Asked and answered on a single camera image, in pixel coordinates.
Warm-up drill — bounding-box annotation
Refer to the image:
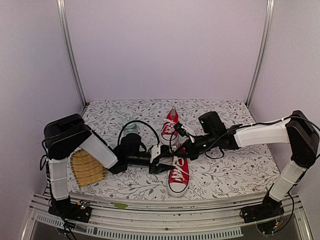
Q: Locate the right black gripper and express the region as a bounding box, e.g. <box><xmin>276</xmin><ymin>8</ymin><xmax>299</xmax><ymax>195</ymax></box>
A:
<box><xmin>174</xmin><ymin>132</ymin><xmax>218</xmax><ymax>161</ymax></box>

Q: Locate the red sneaker with laces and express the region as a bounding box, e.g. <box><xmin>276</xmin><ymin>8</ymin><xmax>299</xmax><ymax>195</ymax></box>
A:
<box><xmin>160</xmin><ymin>106</ymin><xmax>179</xmax><ymax>146</ymax></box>

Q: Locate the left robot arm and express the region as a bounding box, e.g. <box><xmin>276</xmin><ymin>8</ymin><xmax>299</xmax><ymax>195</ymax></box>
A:
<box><xmin>41</xmin><ymin>114</ymin><xmax>175</xmax><ymax>217</ymax></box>

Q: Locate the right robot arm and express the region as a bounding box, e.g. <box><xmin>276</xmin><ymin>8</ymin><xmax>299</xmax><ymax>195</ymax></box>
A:
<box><xmin>173</xmin><ymin>110</ymin><xmax>320</xmax><ymax>218</ymax></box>

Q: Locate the floral patterned table mat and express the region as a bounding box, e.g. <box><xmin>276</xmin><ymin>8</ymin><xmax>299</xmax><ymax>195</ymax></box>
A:
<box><xmin>67</xmin><ymin>99</ymin><xmax>279</xmax><ymax>201</ymax></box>

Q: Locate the green tape piece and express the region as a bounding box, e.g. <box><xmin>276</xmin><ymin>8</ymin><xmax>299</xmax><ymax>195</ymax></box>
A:
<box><xmin>112</xmin><ymin>202</ymin><xmax>128</xmax><ymax>210</ymax></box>

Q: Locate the woven bamboo basket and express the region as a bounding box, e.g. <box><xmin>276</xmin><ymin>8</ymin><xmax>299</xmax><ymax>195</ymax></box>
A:
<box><xmin>70</xmin><ymin>149</ymin><xmax>107</xmax><ymax>188</ymax></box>

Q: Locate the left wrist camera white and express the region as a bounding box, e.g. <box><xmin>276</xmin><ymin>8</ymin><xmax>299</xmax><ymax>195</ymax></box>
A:
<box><xmin>149</xmin><ymin>145</ymin><xmax>172</xmax><ymax>164</ymax></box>

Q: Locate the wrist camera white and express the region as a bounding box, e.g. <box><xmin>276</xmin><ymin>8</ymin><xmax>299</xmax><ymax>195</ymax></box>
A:
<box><xmin>149</xmin><ymin>145</ymin><xmax>172</xmax><ymax>164</ymax></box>
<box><xmin>174</xmin><ymin>122</ymin><xmax>196</xmax><ymax>143</ymax></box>

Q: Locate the right black camera cable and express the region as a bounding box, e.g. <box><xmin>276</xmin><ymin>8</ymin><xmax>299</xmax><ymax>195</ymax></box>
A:
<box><xmin>169</xmin><ymin>129</ymin><xmax>226</xmax><ymax>160</ymax></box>

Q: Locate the black camera cable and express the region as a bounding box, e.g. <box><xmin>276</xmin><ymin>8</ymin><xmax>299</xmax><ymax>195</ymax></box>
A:
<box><xmin>117</xmin><ymin>120</ymin><xmax>161</xmax><ymax>151</ymax></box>
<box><xmin>169</xmin><ymin>129</ymin><xmax>226</xmax><ymax>160</ymax></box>

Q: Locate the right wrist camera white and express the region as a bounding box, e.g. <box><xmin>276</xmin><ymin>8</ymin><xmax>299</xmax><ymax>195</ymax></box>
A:
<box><xmin>174</xmin><ymin>122</ymin><xmax>196</xmax><ymax>143</ymax></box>

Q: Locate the left black camera cable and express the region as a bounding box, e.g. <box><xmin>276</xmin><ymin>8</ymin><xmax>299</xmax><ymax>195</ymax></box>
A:
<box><xmin>117</xmin><ymin>120</ymin><xmax>161</xmax><ymax>151</ymax></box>

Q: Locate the front aluminium rail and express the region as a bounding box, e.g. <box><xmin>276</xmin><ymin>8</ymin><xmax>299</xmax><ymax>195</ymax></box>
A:
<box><xmin>21</xmin><ymin>192</ymin><xmax>316</xmax><ymax>240</ymax></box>

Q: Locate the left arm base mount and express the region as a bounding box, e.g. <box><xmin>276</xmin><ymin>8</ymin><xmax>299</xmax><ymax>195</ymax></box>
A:
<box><xmin>48</xmin><ymin>198</ymin><xmax>92</xmax><ymax>223</ymax></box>

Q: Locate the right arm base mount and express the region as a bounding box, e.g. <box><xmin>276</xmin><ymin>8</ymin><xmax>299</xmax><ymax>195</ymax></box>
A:
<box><xmin>239</xmin><ymin>196</ymin><xmax>285</xmax><ymax>223</ymax></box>

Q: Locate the right aluminium frame post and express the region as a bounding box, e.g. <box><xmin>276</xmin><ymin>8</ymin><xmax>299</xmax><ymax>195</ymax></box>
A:
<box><xmin>245</xmin><ymin>0</ymin><xmax>275</xmax><ymax>109</ymax></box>

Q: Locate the aluminium frame post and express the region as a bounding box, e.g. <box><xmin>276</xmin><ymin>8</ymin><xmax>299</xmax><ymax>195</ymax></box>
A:
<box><xmin>56</xmin><ymin>0</ymin><xmax>87</xmax><ymax>107</ymax></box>
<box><xmin>245</xmin><ymin>0</ymin><xmax>275</xmax><ymax>109</ymax></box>

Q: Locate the left aluminium frame post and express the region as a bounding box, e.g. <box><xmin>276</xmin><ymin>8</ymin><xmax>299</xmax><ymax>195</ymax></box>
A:
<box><xmin>56</xmin><ymin>0</ymin><xmax>87</xmax><ymax>107</ymax></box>

